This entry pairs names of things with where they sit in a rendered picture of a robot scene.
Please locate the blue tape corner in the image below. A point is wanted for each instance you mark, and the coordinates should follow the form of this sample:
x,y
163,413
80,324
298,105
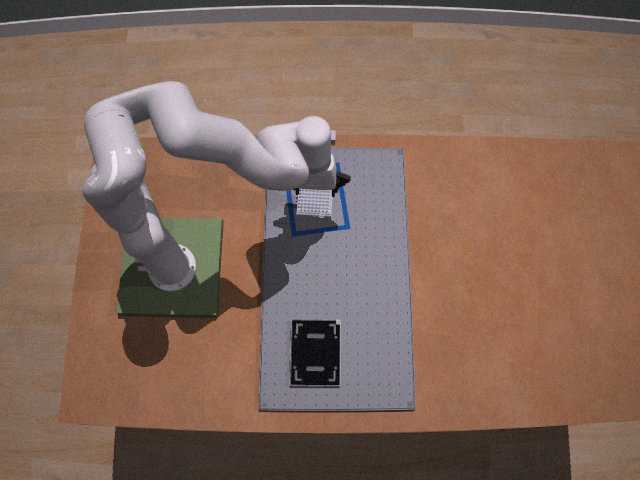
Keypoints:
x,y
320,230

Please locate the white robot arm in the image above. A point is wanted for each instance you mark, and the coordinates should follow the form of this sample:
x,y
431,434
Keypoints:
x,y
185,132

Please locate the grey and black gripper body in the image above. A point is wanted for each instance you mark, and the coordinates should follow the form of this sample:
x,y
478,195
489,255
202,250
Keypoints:
x,y
322,181

